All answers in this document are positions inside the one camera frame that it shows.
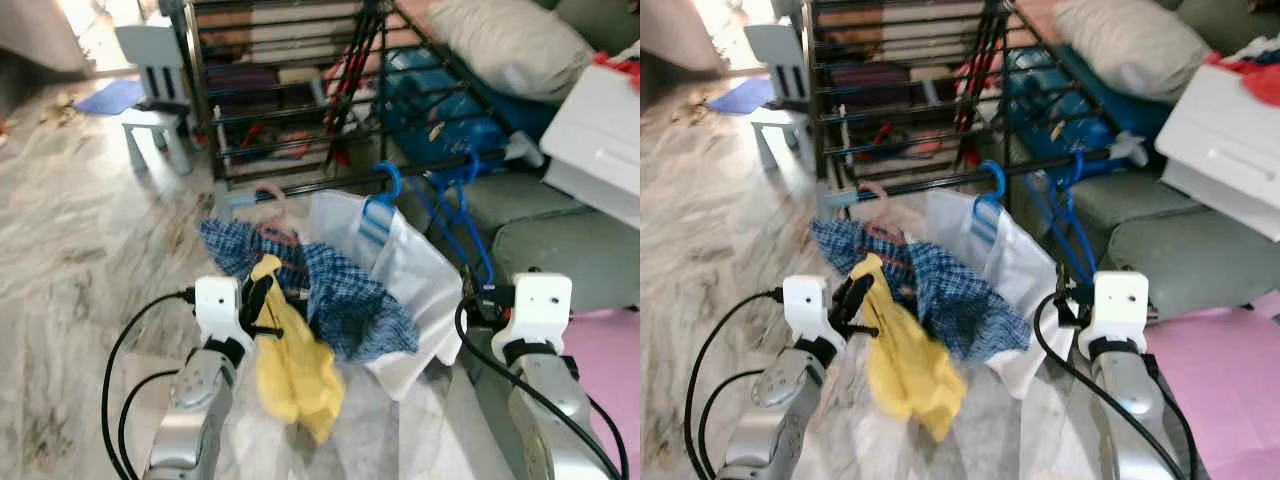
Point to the blue hard suitcase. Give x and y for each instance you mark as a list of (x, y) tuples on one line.
[(440, 110), (1050, 110)]

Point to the green sofa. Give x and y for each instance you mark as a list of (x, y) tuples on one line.
[(570, 250), (1190, 250)]

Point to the blue plaid shirt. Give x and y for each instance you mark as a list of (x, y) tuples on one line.
[(350, 300), (960, 300)]

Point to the black metal drying rack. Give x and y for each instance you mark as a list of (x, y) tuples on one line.
[(1040, 165), (440, 163)]

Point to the light blue kids chair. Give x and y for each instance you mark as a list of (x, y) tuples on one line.
[(150, 120), (780, 120)]

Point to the pink blanket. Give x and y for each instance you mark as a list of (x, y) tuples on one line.
[(610, 380), (1230, 400)]

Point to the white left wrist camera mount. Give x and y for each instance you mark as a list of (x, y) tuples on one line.
[(805, 305), (215, 305)]

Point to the white drawer cabinet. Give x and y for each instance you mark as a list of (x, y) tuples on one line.
[(1220, 150), (595, 140)]

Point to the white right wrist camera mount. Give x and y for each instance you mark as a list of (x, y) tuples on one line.
[(1120, 300), (540, 300)]

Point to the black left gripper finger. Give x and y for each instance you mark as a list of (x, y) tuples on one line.
[(265, 292), (860, 292)]

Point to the red cloth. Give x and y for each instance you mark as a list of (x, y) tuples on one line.
[(1260, 85), (620, 68)]

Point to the white stuffed pillow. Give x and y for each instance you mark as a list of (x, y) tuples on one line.
[(510, 45), (1130, 45)]

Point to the pink plastic hanger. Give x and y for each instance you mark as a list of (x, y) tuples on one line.
[(280, 232), (885, 232)]

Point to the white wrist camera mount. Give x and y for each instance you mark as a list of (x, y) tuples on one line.
[(540, 300), (215, 305), (1120, 300), (805, 305)]

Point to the blue floor mat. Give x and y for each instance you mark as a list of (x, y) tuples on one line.
[(740, 97), (110, 97)]

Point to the blue plastic hanger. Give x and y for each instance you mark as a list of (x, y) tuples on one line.
[(998, 175), (1075, 165), (470, 165), (392, 175)]

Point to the white shirt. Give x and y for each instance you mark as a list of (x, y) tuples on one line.
[(420, 290), (1030, 280)]

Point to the beige crumpled cloth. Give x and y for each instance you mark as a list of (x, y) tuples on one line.
[(58, 112)]

